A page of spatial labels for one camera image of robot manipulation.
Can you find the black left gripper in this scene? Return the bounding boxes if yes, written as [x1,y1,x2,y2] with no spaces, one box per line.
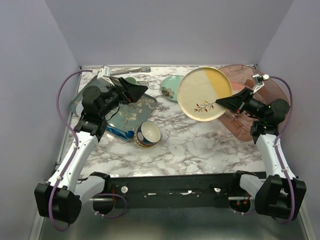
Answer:
[99,77,148,118]

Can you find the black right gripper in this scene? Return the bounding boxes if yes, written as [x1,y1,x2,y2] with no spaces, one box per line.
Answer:
[216,87,267,121]

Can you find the pink and cream plate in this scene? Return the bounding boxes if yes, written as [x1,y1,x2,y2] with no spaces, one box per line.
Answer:
[230,81,246,95]

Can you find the yellow and cream plate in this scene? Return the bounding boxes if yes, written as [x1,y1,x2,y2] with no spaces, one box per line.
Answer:
[177,67,233,122]

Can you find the green and cream plate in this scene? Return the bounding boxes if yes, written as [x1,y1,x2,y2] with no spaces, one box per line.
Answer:
[160,75,184,102]

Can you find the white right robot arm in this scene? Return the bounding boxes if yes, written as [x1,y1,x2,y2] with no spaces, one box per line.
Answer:
[216,88,307,223]

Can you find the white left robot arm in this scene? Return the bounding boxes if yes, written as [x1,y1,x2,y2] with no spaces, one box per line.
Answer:
[34,77,148,232]

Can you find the transparent pink plastic bin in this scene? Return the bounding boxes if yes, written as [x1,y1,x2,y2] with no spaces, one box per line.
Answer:
[218,64,288,142]

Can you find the green plastic cup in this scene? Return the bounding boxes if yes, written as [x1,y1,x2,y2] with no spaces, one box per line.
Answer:
[125,77,137,85]

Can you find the floral teal tray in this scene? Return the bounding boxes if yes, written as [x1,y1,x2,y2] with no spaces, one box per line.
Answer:
[68,76,158,132]

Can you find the metal serving tongs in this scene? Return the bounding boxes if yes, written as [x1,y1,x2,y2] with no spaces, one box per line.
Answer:
[110,66,151,77]

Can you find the blue spoon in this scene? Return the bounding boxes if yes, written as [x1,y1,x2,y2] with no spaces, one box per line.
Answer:
[106,125,135,142]

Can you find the patterned ceramic bowl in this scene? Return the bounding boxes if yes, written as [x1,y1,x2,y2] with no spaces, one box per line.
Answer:
[134,121,162,148]

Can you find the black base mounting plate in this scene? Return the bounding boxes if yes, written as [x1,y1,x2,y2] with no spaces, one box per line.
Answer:
[82,172,261,208]

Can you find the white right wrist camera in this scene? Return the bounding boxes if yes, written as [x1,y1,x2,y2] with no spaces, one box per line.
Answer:
[252,74,270,94]

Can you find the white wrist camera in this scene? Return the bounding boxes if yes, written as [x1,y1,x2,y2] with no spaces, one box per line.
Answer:
[92,65,114,86]
[252,74,270,94]

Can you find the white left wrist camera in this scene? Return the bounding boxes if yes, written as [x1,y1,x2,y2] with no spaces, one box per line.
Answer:
[92,65,114,86]

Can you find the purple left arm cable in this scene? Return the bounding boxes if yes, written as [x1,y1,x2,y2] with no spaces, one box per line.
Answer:
[48,69,128,232]

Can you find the aluminium frame rail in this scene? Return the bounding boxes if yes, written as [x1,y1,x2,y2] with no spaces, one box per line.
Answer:
[39,177,305,201]

